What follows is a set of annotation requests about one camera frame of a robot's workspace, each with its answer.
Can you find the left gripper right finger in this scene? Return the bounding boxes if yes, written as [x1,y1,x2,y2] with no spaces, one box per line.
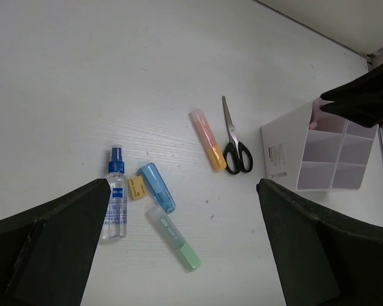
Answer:
[257,178,383,305]

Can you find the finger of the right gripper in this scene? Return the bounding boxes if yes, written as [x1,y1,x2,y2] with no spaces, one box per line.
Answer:
[320,64,383,128]

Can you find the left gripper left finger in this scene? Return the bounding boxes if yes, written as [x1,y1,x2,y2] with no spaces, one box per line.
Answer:
[0,178,110,305]

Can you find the blue spray bottle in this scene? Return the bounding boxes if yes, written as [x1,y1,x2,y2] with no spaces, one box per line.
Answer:
[101,145,128,240]

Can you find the yellow eraser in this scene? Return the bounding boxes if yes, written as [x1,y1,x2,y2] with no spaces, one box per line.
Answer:
[128,176,147,201]

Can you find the green highlighter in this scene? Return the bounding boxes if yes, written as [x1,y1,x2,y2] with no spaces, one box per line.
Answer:
[146,205,201,272]

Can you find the orange yellow-capped highlighter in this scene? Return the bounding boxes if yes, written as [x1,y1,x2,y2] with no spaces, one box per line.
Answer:
[189,108,227,172]

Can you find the pink red pen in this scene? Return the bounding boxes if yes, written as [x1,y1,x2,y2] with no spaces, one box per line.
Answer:
[308,98,331,130]

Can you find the white six-slot organizer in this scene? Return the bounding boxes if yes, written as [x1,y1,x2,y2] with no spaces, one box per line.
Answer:
[261,102,378,192]

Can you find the black handled scissors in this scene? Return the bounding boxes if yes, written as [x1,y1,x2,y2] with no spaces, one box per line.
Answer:
[222,96,253,175]

